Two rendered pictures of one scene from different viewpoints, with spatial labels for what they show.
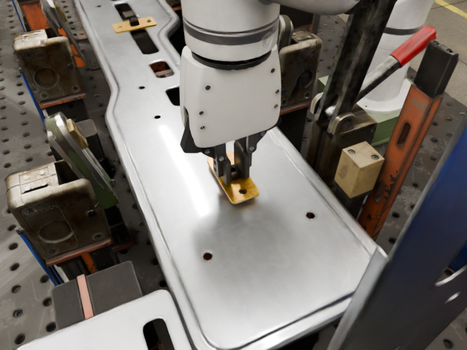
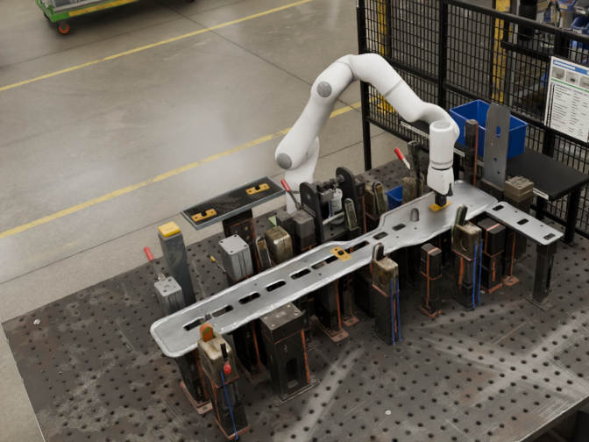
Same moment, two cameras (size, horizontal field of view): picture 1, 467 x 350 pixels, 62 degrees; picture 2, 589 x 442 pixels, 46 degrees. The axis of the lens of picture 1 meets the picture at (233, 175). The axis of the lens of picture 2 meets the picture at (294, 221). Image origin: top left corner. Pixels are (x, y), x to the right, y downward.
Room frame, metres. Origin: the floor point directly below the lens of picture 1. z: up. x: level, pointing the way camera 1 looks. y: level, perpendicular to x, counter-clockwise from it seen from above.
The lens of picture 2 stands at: (1.02, 2.16, 2.49)
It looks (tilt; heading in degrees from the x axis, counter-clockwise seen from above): 34 degrees down; 267
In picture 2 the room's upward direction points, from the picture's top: 7 degrees counter-clockwise
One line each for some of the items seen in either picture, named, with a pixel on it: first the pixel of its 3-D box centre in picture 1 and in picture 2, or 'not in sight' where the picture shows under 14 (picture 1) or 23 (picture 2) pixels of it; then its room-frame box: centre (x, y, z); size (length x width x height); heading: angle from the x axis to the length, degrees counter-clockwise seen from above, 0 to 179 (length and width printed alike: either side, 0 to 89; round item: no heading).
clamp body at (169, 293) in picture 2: not in sight; (177, 325); (1.36, 0.30, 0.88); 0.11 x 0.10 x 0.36; 115
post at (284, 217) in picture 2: not in sight; (289, 258); (0.93, 0.04, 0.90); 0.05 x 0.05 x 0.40; 25
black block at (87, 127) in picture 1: (96, 197); (431, 281); (0.44, 0.24, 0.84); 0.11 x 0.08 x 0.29; 115
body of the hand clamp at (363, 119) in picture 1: (324, 200); (412, 215); (0.40, -0.15, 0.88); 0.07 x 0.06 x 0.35; 115
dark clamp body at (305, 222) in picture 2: not in sight; (306, 256); (0.87, 0.03, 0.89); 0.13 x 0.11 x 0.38; 115
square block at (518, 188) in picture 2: not in sight; (515, 220); (0.03, 0.00, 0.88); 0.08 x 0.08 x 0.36; 25
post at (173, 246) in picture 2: not in sight; (181, 281); (1.34, 0.10, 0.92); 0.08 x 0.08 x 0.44; 25
